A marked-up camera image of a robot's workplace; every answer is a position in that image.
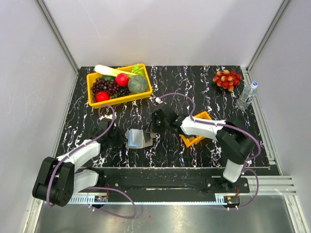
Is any small yellow card bin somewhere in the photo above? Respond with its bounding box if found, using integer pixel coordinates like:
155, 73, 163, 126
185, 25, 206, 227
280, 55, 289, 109
179, 111, 212, 147

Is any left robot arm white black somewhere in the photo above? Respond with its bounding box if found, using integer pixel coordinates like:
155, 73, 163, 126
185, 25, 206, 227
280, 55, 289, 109
32, 119, 127, 207

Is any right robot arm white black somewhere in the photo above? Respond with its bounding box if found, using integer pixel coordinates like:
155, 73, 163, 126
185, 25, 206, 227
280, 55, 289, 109
144, 103, 261, 192

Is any large yellow fruit bin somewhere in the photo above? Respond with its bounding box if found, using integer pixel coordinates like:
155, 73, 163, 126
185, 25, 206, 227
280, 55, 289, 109
86, 63, 153, 109

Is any red apple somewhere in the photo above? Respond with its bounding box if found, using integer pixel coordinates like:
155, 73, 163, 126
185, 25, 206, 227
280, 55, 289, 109
95, 91, 110, 102

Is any green melon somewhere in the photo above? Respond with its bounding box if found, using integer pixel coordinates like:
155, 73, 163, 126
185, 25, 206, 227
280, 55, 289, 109
127, 75, 148, 94

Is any dark grape bunch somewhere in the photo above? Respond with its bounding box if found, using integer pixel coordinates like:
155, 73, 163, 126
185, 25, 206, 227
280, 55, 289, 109
117, 86, 130, 98

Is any purple grape bunch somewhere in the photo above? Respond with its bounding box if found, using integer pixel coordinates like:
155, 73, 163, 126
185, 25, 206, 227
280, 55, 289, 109
91, 77, 121, 97

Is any green lettuce leaf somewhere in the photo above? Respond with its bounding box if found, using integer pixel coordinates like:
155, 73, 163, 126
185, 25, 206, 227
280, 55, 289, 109
131, 64, 145, 76

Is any red pomegranate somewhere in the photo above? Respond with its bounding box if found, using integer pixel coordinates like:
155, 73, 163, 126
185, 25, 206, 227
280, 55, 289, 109
115, 73, 129, 87

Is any green avocado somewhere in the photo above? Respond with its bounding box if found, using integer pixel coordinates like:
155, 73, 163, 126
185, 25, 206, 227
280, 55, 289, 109
102, 75, 115, 82

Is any white green leek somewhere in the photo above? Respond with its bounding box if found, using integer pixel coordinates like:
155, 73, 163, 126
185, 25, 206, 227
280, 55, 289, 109
94, 65, 135, 77

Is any red lychee bunch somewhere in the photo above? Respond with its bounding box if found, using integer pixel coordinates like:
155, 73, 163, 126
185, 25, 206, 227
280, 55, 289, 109
212, 69, 242, 92

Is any clear water bottle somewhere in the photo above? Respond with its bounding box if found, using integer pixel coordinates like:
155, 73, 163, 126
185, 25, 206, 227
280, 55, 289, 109
236, 82, 259, 111

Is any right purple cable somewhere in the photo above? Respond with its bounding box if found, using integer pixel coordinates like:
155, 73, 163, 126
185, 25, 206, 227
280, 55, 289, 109
157, 93, 262, 210

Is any purple cable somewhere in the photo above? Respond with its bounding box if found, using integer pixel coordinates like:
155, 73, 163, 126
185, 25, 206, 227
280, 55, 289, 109
157, 93, 262, 210
46, 104, 138, 218

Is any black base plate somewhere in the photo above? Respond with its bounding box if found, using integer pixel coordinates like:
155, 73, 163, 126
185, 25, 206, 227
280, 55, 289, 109
99, 167, 250, 204

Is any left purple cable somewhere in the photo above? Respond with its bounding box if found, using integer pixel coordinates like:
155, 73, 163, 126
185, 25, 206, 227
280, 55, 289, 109
46, 104, 138, 218

